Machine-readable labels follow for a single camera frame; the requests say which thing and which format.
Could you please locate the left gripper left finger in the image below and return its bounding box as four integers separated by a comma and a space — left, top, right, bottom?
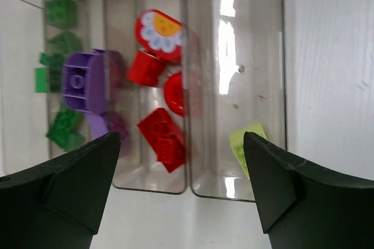
1, 132, 121, 248

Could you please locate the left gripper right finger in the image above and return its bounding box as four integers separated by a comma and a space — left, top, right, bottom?
244, 133, 373, 248

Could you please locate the green and lime brick top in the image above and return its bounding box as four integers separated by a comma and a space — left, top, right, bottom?
228, 123, 266, 179

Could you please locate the purple lego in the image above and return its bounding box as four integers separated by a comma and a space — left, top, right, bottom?
84, 111, 130, 157

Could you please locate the red rectangular lego brick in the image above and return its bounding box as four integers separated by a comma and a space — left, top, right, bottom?
137, 108, 185, 173

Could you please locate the purple lotus lego brick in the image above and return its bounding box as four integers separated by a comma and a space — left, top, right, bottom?
61, 49, 124, 115

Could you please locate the red lego cluster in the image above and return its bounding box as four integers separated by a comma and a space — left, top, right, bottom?
126, 50, 165, 87

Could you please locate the red arch lego brick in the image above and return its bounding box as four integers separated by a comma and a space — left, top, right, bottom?
164, 71, 203, 117

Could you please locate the red flower lego brick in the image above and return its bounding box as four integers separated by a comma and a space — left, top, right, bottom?
135, 9, 182, 63

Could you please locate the clear bin first row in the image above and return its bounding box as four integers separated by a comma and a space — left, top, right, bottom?
1, 0, 89, 172

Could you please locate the small green brick in bin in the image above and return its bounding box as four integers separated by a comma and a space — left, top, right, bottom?
45, 0, 77, 29

